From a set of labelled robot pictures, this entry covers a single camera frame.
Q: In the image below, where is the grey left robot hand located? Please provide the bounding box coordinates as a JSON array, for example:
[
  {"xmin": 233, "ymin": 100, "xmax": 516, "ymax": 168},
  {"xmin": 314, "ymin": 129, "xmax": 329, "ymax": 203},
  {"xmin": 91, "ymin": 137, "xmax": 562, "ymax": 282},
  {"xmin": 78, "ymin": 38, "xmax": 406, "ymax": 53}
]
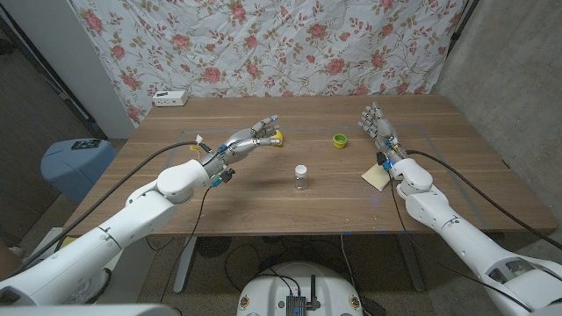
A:
[{"xmin": 200, "ymin": 114, "xmax": 285, "ymax": 178}]

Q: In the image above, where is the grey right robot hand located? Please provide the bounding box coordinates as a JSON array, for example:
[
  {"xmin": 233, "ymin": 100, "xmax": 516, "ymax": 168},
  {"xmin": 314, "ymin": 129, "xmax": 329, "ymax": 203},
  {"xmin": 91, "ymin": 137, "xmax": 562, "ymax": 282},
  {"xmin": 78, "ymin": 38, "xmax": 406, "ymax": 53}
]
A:
[{"xmin": 357, "ymin": 101, "xmax": 409, "ymax": 166}]

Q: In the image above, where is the clear medicine bottle white cap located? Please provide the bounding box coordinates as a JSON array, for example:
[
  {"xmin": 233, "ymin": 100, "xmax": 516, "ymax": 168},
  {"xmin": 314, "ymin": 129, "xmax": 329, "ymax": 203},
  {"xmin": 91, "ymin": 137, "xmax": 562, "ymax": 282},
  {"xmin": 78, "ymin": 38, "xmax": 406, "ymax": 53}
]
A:
[{"xmin": 293, "ymin": 164, "xmax": 309, "ymax": 191}]

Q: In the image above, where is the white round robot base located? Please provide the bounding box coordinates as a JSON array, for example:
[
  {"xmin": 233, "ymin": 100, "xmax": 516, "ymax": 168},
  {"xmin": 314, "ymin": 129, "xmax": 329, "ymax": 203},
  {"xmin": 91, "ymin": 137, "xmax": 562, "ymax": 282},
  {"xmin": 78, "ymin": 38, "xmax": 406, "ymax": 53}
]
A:
[{"xmin": 236, "ymin": 262, "xmax": 364, "ymax": 316}]

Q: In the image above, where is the white power strip box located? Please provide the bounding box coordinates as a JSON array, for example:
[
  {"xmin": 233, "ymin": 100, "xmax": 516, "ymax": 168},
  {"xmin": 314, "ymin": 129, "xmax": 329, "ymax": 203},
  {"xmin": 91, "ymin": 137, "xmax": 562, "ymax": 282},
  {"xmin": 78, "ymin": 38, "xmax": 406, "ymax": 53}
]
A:
[{"xmin": 152, "ymin": 90, "xmax": 190, "ymax": 108}]

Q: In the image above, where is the floral print backdrop cloth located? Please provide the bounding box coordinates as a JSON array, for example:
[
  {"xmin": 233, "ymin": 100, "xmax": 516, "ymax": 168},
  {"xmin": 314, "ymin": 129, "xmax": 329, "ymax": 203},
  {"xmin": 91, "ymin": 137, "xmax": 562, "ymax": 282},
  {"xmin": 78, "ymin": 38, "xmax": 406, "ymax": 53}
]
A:
[{"xmin": 68, "ymin": 0, "xmax": 470, "ymax": 127}]

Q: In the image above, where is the grey table leg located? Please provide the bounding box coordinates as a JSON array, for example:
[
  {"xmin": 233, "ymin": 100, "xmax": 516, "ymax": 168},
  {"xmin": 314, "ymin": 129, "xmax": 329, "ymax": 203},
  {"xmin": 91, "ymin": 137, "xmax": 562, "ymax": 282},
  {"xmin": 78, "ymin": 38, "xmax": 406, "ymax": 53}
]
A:
[{"xmin": 397, "ymin": 234, "xmax": 427, "ymax": 293}]

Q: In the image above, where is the white table leg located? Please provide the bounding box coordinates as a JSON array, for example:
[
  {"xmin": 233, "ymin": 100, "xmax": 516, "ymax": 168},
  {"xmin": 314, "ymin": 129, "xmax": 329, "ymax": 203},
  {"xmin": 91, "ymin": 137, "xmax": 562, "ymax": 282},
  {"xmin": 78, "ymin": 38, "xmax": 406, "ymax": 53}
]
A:
[{"xmin": 173, "ymin": 236, "xmax": 198, "ymax": 294}]

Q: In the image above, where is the black stand pole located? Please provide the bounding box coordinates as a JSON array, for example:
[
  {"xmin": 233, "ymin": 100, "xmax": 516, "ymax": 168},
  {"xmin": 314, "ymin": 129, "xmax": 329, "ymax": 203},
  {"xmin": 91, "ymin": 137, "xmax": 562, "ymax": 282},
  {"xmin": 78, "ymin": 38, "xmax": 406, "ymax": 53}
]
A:
[{"xmin": 446, "ymin": 0, "xmax": 480, "ymax": 56}]

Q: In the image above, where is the black flat device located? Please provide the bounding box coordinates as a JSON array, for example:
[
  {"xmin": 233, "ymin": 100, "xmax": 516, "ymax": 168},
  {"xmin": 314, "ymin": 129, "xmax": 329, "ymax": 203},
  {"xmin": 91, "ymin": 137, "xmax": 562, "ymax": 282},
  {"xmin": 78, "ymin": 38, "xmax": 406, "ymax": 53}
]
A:
[{"xmin": 70, "ymin": 138, "xmax": 103, "ymax": 151}]

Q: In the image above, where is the blue grey bin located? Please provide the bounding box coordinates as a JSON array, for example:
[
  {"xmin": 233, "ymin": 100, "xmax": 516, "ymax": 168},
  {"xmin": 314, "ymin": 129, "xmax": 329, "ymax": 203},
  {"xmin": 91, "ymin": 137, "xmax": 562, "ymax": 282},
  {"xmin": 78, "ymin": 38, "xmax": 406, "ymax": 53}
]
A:
[{"xmin": 40, "ymin": 138, "xmax": 118, "ymax": 205}]

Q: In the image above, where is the black antenna module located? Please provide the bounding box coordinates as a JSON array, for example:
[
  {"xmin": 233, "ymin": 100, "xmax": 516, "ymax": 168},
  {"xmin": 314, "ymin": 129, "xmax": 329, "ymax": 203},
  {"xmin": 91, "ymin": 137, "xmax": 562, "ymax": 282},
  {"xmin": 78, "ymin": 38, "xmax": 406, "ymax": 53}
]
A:
[{"xmin": 285, "ymin": 275, "xmax": 322, "ymax": 316}]

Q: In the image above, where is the grey white sneaker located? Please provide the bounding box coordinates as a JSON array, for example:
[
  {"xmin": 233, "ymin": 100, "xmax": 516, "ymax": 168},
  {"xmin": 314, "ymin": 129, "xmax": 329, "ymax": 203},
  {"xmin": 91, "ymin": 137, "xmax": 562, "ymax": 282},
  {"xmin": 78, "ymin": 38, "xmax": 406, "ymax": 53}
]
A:
[{"xmin": 65, "ymin": 267, "xmax": 113, "ymax": 305}]

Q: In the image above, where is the person brown leg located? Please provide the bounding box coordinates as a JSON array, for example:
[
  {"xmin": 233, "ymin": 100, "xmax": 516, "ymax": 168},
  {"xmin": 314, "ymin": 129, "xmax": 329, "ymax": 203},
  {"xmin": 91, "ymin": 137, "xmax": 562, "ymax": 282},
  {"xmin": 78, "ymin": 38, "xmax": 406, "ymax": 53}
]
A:
[{"xmin": 0, "ymin": 239, "xmax": 21, "ymax": 282}]

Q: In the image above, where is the right arm thick black cable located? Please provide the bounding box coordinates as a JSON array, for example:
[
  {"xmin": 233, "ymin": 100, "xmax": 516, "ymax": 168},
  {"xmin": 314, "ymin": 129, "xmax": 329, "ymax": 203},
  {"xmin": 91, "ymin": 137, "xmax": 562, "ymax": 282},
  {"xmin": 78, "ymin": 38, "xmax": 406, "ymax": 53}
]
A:
[{"xmin": 404, "ymin": 149, "xmax": 562, "ymax": 251}]

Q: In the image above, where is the arm thick black cable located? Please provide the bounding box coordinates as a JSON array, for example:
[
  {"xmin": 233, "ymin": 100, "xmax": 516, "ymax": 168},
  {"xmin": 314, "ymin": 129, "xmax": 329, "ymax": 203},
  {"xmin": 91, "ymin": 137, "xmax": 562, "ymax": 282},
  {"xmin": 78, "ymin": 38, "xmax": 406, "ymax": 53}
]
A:
[
  {"xmin": 8, "ymin": 140, "xmax": 213, "ymax": 278},
  {"xmin": 404, "ymin": 149, "xmax": 562, "ymax": 251}
]

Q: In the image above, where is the left arm thick black cable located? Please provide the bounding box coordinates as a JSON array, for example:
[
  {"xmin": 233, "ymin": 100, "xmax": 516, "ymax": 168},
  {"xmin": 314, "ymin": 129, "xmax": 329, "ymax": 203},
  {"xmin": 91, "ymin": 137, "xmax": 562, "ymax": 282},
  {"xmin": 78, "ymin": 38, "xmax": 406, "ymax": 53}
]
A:
[{"xmin": 8, "ymin": 140, "xmax": 213, "ymax": 278}]

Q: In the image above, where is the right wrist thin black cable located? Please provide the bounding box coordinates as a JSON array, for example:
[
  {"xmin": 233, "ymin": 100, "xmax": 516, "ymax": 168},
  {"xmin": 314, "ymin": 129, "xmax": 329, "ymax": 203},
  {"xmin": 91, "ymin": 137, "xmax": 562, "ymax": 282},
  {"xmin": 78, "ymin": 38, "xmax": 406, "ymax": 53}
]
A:
[{"xmin": 385, "ymin": 173, "xmax": 535, "ymax": 313}]

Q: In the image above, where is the wrist thin black cable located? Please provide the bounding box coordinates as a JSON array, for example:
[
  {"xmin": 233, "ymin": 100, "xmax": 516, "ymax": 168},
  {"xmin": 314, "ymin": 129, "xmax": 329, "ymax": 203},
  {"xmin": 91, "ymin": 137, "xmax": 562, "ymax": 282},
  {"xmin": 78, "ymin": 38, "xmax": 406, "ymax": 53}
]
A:
[
  {"xmin": 385, "ymin": 173, "xmax": 535, "ymax": 313},
  {"xmin": 158, "ymin": 183, "xmax": 215, "ymax": 304}
]

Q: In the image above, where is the left wrist thin black cable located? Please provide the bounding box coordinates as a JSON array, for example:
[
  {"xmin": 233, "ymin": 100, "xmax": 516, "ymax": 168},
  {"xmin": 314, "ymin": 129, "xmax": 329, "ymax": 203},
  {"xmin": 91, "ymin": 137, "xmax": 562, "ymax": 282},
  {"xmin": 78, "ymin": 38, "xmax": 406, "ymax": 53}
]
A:
[{"xmin": 158, "ymin": 183, "xmax": 215, "ymax": 304}]

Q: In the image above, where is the black looped floor cable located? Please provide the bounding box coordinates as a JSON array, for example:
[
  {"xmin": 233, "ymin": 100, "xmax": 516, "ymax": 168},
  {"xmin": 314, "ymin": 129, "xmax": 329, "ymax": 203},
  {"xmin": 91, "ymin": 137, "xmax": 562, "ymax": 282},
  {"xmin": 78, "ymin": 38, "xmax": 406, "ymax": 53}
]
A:
[{"xmin": 223, "ymin": 243, "xmax": 304, "ymax": 304}]

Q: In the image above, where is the grey floor cable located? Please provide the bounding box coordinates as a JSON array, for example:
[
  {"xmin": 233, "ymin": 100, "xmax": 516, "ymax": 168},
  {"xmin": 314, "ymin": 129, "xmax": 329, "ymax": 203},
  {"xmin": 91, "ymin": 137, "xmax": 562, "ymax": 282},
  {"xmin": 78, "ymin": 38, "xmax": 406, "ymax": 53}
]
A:
[{"xmin": 340, "ymin": 234, "xmax": 365, "ymax": 305}]

